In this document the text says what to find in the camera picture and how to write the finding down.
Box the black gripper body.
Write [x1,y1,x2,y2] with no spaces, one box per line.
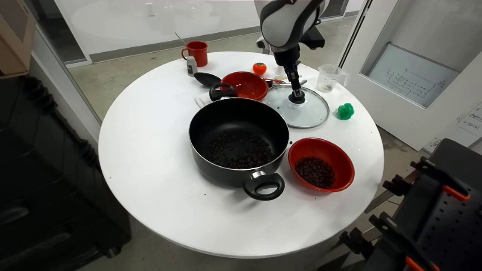
[273,44,306,83]

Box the glass lid with black knob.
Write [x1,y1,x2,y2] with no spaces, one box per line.
[264,86,332,131]

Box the orange toy tomato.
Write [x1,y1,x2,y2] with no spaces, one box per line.
[252,60,268,77]

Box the clear plastic measuring cup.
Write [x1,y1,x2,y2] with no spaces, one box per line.
[317,63,350,95]

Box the empty red bowl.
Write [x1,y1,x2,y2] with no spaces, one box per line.
[220,71,271,103]

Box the green toy vegetable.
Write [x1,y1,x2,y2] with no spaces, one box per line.
[335,101,356,122]

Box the red bowl with dark beans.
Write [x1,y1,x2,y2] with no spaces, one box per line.
[287,137,357,196]

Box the black ladle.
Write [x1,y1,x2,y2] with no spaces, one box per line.
[193,71,223,89]

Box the red mug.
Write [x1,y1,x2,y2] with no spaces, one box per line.
[181,39,210,69]

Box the grey shaker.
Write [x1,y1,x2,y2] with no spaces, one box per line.
[186,54,199,75]

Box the white panel with printed sheet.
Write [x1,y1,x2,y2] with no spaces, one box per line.
[341,0,482,152]

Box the black orange bar clamp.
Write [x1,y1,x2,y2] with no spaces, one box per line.
[338,209,442,271]
[381,157,473,203]

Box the white round table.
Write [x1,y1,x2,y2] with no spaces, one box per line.
[97,50,387,261]

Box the black perforated mounting table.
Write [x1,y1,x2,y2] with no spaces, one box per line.
[366,137,482,271]

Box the wooden board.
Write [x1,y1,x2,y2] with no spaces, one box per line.
[0,0,38,78]

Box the red-handled metal spatula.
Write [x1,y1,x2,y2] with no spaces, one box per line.
[261,75,290,87]

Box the black two-handled pot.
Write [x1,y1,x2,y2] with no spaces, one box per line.
[189,81,291,202]

